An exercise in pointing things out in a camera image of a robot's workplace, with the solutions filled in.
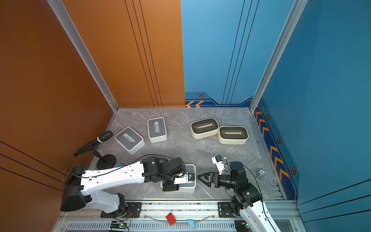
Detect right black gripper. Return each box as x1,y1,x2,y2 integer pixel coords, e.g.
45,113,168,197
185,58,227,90
198,171,239,190

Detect grey lid tissue box front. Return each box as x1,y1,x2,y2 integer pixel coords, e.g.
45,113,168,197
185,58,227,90
165,164,196,194

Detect grey lid tissue box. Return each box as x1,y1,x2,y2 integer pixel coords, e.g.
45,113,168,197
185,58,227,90
115,127,145,155
165,164,196,194
147,117,168,143

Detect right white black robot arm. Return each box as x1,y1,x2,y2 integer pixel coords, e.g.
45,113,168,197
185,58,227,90
197,161,281,232

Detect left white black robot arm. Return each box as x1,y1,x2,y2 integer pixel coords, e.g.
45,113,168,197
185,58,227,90
60,155,195,217

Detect grey lid tissue box back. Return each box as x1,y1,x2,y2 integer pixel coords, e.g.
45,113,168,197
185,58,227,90
147,117,168,143

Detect grey lid tissue box left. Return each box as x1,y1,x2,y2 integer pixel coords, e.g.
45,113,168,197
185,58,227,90
115,127,145,155

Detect red plastic block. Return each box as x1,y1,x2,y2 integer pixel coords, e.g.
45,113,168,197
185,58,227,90
166,213,176,226

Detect blue triangle piece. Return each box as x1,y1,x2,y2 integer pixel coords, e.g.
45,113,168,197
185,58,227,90
186,219,195,230

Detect dark lid cream box right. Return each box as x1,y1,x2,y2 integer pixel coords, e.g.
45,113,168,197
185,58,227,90
217,126,249,145

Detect dark lid cream box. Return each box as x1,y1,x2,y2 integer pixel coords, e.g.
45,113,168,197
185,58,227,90
217,126,249,145
190,118,219,139

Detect dark lid cream box left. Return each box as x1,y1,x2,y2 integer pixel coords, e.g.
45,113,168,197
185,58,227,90
190,118,219,139

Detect left green circuit board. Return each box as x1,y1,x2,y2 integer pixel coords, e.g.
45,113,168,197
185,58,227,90
110,220,130,232

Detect black microphone on stand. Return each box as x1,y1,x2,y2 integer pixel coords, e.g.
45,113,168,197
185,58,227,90
73,130,117,170

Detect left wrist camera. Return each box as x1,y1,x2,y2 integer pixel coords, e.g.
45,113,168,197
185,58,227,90
174,173,195,185

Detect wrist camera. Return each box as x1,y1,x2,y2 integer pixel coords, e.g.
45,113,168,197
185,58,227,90
174,173,195,185
212,155,226,175

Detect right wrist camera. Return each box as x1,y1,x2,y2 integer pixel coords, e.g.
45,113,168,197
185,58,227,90
212,155,226,175

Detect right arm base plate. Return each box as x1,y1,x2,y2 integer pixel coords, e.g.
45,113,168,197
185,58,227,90
217,202,240,218

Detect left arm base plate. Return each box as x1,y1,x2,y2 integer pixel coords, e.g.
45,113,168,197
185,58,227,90
100,202,142,219

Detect right aluminium corner post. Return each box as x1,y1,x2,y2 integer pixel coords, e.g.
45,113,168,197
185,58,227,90
249,0,308,113

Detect aluminium corner post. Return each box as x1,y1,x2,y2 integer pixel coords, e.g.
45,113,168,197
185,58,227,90
249,0,308,113
47,0,119,113

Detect left aluminium corner post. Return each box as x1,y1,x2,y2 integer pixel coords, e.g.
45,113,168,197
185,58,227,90
47,0,119,113

